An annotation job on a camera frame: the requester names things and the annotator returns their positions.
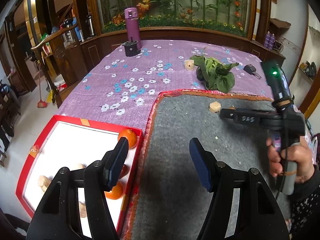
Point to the red white box tray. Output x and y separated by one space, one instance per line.
67 142

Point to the orange tangerine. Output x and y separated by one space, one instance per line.
130 135
116 192

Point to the large round sugarcane piece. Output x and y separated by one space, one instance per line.
44 183

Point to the red jujube date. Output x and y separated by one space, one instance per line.
124 171

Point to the purple bottles on shelf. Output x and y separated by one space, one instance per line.
269 40

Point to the person right hand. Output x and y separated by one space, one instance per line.
301 154

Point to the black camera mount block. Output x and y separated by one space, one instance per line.
132 48

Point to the green leafy vegetable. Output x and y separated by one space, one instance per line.
213 73

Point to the wooden chair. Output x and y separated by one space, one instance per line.
70 62

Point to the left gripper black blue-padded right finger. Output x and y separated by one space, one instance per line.
259 216

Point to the purple floral tablecloth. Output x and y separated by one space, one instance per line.
121 90

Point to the red broom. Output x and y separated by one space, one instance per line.
41 103

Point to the black car key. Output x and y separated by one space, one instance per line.
251 70

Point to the purple thermos bottle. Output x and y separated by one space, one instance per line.
132 25

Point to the flower mural panel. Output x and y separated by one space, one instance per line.
229 16

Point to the sugarcane piece long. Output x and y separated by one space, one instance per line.
82 210

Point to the patterned dark sleeve forearm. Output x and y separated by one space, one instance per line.
304 205

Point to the sugarcane piece top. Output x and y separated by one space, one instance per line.
214 107

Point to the white red bucket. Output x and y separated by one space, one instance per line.
60 83

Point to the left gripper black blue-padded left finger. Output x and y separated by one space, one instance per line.
58 216

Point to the grey felt mat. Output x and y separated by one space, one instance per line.
169 201

